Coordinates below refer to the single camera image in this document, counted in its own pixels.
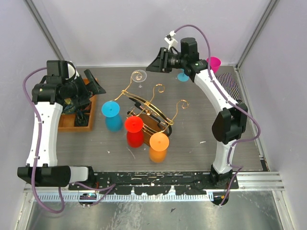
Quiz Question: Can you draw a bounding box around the clear champagne flute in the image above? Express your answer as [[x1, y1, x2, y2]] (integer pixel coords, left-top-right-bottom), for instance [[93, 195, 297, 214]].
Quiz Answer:
[[131, 69, 147, 88]]

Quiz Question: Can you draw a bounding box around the black mounting base plate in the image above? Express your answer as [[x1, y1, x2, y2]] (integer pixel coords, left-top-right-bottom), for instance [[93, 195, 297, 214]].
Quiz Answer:
[[84, 171, 228, 196]]

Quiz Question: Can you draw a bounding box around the purple cable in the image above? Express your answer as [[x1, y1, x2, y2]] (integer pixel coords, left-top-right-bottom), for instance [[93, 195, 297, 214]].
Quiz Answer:
[[23, 67, 117, 214], [174, 24, 261, 207]]

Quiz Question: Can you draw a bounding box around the orange wine glass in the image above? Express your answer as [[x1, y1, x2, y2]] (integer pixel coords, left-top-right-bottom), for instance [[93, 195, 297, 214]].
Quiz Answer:
[[149, 132, 169, 163]]

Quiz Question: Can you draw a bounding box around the green patterned rolled cloth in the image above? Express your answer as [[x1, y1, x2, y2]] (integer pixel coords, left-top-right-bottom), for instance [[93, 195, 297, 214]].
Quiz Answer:
[[62, 98, 79, 115]]

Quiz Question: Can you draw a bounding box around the blue wine glass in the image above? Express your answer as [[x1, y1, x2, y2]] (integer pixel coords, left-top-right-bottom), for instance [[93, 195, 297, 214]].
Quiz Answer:
[[177, 69, 189, 82], [101, 101, 123, 132]]

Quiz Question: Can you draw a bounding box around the wooden compartment tray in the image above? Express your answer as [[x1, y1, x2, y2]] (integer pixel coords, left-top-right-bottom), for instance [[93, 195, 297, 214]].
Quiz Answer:
[[58, 78, 98, 133]]

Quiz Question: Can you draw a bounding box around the gold wire glass rack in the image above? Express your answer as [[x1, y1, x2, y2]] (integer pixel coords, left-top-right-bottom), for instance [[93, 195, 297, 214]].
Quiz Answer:
[[114, 76, 189, 146]]

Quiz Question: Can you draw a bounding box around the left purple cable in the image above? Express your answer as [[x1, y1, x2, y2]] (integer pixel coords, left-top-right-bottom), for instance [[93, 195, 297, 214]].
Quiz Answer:
[[23, 67, 117, 214]]

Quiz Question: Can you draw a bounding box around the red wine glass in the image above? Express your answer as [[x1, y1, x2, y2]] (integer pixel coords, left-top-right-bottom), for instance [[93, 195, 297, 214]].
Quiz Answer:
[[125, 116, 144, 148]]

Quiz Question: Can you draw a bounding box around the dark patterned rolled cloth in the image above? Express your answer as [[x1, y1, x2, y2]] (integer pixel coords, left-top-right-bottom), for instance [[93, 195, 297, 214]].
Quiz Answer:
[[74, 110, 89, 127]]

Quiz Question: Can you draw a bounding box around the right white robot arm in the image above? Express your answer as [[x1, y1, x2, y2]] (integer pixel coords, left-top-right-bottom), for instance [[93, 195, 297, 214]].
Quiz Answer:
[[146, 35, 248, 189]]

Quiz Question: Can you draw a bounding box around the striped black white cloth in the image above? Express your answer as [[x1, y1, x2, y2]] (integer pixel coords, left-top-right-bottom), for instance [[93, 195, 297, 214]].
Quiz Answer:
[[216, 72, 242, 103]]

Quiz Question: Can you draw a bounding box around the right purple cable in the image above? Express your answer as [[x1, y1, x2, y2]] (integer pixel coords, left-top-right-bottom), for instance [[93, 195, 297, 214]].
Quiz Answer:
[[174, 24, 261, 207]]

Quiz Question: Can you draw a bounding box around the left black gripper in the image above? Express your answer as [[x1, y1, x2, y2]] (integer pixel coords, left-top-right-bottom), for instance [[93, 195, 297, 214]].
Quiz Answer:
[[64, 69, 106, 107]]

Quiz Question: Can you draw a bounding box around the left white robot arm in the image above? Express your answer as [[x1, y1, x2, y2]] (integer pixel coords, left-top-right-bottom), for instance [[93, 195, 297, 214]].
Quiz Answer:
[[17, 60, 106, 190]]

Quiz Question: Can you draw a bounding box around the grey slotted cable duct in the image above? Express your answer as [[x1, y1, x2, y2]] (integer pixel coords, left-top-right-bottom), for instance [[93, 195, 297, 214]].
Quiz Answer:
[[35, 193, 214, 203]]

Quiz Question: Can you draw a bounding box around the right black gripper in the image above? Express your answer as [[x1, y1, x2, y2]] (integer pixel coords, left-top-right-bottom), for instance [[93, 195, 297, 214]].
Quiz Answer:
[[145, 47, 186, 74]]

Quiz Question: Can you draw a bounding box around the pink wine glass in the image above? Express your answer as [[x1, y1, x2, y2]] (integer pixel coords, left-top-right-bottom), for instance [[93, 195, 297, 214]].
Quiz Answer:
[[206, 57, 221, 73]]

